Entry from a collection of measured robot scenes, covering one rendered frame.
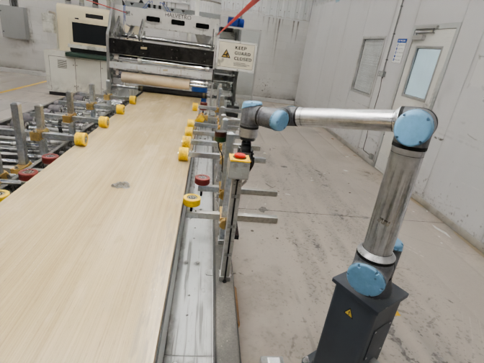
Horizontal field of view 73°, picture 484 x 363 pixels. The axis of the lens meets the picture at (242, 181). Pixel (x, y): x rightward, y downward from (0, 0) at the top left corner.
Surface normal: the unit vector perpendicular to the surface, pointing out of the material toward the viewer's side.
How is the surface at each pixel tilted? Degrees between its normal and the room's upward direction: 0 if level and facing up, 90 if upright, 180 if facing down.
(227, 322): 0
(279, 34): 90
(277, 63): 90
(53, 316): 0
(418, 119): 83
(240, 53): 90
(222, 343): 0
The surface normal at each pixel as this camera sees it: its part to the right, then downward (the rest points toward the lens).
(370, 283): -0.59, 0.33
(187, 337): 0.12, -0.92
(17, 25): 0.08, 0.40
